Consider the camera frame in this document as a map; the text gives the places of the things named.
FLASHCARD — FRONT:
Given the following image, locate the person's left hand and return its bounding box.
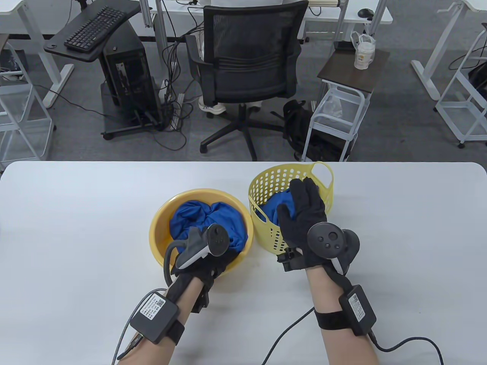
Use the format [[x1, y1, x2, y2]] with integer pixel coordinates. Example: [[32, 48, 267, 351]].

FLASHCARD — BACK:
[[169, 249, 239, 284]]

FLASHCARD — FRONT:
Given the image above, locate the person's right hand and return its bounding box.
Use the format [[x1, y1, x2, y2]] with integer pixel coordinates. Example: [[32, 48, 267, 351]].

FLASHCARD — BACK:
[[277, 177, 332, 271]]

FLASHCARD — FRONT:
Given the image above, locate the blue t-shirt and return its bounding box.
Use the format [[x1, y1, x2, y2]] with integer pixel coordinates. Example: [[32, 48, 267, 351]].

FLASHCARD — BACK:
[[262, 190, 295, 225], [169, 201, 248, 252]]

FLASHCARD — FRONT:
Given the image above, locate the person's right forearm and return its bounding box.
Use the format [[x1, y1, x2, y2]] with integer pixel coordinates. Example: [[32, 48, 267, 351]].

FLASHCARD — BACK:
[[306, 264, 379, 365]]

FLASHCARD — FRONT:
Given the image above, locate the person's left forearm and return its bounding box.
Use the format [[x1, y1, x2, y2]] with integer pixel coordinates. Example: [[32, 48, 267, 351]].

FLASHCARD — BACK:
[[116, 279, 204, 365]]

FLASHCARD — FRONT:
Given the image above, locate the grey and black controller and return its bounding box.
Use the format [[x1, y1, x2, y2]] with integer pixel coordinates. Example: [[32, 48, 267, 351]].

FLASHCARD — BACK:
[[307, 222, 360, 275], [163, 223, 231, 285]]

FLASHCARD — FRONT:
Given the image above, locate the yellow perforated basket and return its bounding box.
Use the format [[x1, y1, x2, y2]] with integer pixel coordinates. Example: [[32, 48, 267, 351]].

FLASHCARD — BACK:
[[248, 162, 334, 254]]

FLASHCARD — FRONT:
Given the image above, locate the yellow plastic basin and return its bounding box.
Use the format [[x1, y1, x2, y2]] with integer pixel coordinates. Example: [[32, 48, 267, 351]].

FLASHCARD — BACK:
[[149, 188, 254, 277]]

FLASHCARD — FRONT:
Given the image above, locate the black sensor box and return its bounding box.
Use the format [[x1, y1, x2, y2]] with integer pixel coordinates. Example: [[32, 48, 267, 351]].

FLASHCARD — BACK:
[[130, 292, 180, 344], [339, 284, 377, 337]]

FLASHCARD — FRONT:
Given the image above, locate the black backpack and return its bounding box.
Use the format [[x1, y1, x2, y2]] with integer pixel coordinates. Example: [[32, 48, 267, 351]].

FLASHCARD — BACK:
[[282, 100, 345, 162]]

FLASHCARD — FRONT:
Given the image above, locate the clear plastic bag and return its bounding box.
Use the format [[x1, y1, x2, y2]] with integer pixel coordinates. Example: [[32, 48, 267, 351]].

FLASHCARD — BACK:
[[321, 95, 344, 117]]

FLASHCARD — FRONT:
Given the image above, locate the white cart with brown top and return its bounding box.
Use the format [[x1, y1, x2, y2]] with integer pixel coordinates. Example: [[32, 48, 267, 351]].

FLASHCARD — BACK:
[[301, 41, 391, 163]]

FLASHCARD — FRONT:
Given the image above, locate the black mesh office chair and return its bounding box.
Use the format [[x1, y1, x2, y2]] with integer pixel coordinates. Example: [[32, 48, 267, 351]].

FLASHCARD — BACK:
[[185, 0, 309, 162]]

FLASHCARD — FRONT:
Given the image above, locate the white power strip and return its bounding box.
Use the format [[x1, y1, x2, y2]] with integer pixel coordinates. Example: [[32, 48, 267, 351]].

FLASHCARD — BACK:
[[169, 92, 186, 132]]

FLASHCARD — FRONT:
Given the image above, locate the white jar in plastic bag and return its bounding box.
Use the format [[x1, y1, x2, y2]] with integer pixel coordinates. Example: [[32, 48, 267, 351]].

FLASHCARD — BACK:
[[350, 31, 377, 70]]

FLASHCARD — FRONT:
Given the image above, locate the black wheeled cart base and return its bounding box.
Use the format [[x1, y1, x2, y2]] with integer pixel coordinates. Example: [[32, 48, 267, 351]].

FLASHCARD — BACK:
[[100, 82, 179, 140]]

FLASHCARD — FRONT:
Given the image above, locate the long white desk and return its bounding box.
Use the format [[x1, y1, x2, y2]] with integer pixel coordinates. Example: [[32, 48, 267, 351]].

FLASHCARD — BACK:
[[150, 0, 393, 43]]

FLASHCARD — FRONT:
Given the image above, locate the black computer tower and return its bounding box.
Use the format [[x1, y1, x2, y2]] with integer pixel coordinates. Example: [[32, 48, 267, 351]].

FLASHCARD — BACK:
[[102, 19, 160, 114]]

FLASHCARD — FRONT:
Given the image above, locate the black bag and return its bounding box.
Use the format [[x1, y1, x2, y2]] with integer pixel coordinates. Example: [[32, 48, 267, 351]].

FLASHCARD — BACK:
[[467, 61, 487, 100]]

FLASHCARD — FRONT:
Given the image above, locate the black keyboard tray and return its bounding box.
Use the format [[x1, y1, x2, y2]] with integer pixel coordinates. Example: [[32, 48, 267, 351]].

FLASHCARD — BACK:
[[43, 0, 142, 63]]

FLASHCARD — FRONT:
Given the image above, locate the black keyboard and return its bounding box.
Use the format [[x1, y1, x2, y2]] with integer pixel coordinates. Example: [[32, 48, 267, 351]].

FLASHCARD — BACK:
[[64, 6, 127, 52]]

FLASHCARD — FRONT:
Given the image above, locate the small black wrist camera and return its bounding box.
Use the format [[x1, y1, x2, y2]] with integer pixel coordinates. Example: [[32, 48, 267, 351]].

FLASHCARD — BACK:
[[190, 279, 212, 314], [277, 247, 304, 272]]

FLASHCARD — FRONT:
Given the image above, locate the black wrist strap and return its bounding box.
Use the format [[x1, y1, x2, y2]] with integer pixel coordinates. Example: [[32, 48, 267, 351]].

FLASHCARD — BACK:
[[314, 311, 345, 330], [164, 321, 186, 346]]

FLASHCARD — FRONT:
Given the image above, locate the black camera cable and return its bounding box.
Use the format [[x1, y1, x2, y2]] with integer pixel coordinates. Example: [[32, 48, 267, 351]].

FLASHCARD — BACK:
[[262, 307, 315, 365]]

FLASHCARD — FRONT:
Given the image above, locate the grey braided cable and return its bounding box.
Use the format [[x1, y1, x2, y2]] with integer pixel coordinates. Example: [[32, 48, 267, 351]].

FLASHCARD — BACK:
[[111, 288, 169, 365]]

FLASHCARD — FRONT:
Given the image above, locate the black sensor cable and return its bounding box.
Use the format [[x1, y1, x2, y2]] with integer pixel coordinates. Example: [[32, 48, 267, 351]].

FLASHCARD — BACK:
[[367, 331, 444, 365]]

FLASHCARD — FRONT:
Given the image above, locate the white wire rack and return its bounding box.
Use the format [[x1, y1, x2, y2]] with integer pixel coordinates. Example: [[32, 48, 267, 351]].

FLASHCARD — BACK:
[[434, 23, 487, 149], [0, 40, 57, 162]]

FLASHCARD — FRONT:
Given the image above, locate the tangle of black cables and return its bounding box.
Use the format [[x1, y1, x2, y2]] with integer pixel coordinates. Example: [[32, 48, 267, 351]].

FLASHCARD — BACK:
[[152, 0, 202, 151]]

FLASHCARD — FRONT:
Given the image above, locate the black floor cable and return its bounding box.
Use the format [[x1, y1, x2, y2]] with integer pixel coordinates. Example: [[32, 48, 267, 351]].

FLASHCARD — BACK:
[[36, 84, 106, 117]]

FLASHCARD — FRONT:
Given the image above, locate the silver aluminium frame post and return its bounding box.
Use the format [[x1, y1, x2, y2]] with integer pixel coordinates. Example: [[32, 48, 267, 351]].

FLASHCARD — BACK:
[[153, 0, 169, 57], [139, 0, 154, 28]]

